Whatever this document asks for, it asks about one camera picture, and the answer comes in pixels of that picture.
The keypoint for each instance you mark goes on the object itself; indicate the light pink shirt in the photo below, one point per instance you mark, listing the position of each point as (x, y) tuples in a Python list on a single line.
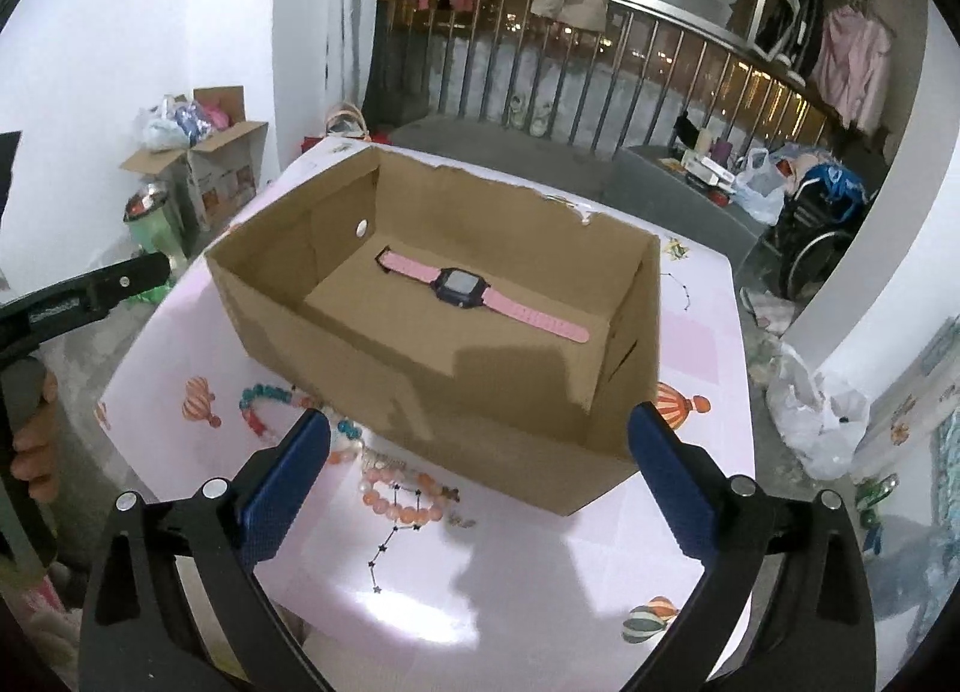
[(855, 70)]

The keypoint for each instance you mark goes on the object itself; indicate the white plastic bag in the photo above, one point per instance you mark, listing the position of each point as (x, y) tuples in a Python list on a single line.
[(761, 190)]

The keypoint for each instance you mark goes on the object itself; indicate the large crumpled white bag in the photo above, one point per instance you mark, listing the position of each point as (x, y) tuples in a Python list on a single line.
[(814, 422)]

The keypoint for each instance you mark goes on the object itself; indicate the wheelchair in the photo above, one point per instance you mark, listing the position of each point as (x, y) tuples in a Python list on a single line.
[(814, 242)]

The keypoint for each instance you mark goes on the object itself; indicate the plastic bag of clothes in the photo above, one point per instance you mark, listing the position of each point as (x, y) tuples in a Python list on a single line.
[(165, 130)]

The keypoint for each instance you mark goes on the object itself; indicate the blue floral cloth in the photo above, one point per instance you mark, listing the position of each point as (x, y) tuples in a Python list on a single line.
[(946, 422)]

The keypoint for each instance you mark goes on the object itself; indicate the checkered cloth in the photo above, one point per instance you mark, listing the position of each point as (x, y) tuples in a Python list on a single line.
[(765, 310)]

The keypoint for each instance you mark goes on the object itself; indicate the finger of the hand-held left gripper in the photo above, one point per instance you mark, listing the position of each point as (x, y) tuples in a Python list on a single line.
[(90, 291)]

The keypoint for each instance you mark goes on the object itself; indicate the pink printed table cover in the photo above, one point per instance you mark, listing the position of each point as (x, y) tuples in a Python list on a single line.
[(525, 572)]

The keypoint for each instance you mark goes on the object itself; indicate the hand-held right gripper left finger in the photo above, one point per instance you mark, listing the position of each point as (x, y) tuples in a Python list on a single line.
[(285, 493)]

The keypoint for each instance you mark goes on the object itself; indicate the metal railing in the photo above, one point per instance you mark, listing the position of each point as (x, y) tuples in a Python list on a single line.
[(660, 55)]

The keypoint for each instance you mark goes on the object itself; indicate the small silver earring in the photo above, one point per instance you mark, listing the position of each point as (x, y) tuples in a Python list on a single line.
[(461, 521)]

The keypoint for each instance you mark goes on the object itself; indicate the green plastic bottle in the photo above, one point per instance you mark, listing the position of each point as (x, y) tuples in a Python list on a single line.
[(150, 295)]

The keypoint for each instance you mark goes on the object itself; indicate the white shoe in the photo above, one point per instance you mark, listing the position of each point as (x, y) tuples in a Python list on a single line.
[(541, 118), (517, 113)]

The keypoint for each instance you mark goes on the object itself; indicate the red tin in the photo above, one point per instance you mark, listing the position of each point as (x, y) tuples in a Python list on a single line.
[(721, 197)]

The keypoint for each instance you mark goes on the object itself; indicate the grey cabinet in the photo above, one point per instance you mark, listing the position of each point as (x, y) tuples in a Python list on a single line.
[(675, 212)]

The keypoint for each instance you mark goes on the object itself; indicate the cream candle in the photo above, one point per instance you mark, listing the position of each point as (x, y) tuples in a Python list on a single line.
[(703, 139)]

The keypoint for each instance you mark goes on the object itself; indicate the brown cardboard box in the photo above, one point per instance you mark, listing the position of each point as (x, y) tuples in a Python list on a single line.
[(525, 392)]

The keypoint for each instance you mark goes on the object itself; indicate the person's left hand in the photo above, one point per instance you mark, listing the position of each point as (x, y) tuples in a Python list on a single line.
[(41, 459)]

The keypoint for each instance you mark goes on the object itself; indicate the black and white jacket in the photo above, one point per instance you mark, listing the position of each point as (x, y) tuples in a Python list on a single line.
[(787, 25)]

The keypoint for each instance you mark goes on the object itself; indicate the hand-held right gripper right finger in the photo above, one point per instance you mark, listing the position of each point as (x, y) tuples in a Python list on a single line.
[(671, 482)]

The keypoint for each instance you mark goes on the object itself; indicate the flat white box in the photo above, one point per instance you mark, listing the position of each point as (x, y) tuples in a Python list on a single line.
[(709, 171)]

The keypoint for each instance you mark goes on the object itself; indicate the open printed cardboard carton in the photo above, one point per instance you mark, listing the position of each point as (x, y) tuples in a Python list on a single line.
[(225, 175)]

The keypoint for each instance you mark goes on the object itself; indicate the purple cup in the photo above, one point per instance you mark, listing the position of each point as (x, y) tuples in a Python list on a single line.
[(721, 152)]

